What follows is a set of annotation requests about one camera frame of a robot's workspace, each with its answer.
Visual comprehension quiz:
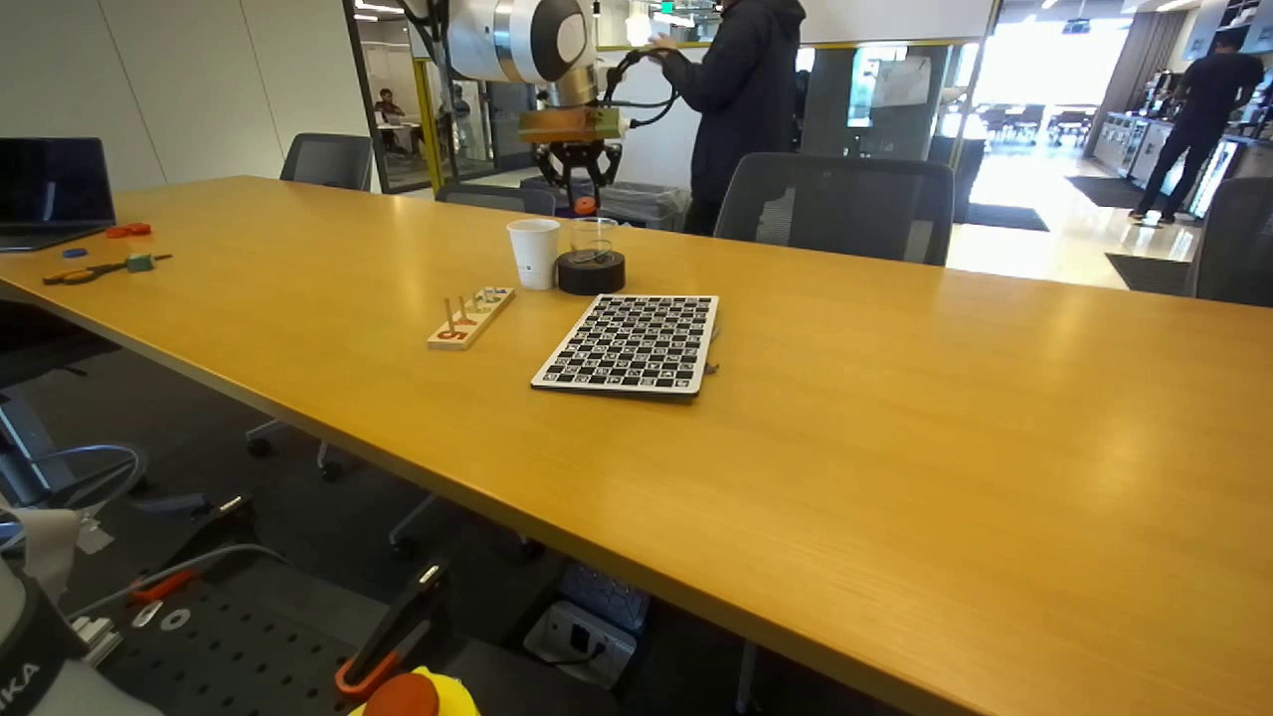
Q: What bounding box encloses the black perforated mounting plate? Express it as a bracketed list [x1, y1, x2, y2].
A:
[96, 570, 402, 716]

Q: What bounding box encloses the black tape roll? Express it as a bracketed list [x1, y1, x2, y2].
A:
[552, 247, 627, 297]

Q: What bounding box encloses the white paper cup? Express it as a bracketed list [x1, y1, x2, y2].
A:
[504, 215, 566, 294]

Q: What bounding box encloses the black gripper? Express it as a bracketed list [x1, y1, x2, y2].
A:
[532, 138, 627, 215]

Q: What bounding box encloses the blue grey office chair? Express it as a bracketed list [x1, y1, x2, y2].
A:
[0, 390, 153, 512]

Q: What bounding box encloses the dark grey office chair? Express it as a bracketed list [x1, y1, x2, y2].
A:
[273, 130, 377, 196]
[714, 151, 960, 269]
[1188, 176, 1273, 310]

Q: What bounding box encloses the black laptop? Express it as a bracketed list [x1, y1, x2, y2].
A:
[0, 134, 118, 254]

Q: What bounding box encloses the grey floor power box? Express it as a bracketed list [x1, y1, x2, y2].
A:
[521, 598, 650, 692]

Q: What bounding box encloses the clear plastic cup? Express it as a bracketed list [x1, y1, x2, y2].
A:
[572, 215, 616, 261]

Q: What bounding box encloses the black white marker board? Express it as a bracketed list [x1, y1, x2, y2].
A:
[528, 289, 724, 400]

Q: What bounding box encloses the yellow framed glass partition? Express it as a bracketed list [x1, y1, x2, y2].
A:
[410, 0, 736, 233]

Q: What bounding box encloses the yellow red emergency stop button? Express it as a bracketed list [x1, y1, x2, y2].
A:
[349, 663, 486, 716]

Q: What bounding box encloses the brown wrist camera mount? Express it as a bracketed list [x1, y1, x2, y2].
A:
[519, 107, 627, 151]

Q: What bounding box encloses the wooden number puzzle board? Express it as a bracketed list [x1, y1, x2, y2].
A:
[426, 282, 521, 353]

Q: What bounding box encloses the black orange handled clamp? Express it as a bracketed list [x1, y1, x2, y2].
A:
[329, 555, 455, 705]

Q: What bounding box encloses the white crumpled cloth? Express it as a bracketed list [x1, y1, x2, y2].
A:
[0, 502, 92, 599]

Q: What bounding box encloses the brown toy piece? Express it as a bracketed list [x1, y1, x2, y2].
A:
[41, 257, 137, 289]

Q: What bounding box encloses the black floor mat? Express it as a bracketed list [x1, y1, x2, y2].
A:
[950, 196, 1050, 233]
[1065, 171, 1147, 209]

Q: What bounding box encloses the person in black hoodie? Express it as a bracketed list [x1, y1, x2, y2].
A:
[654, 0, 813, 239]

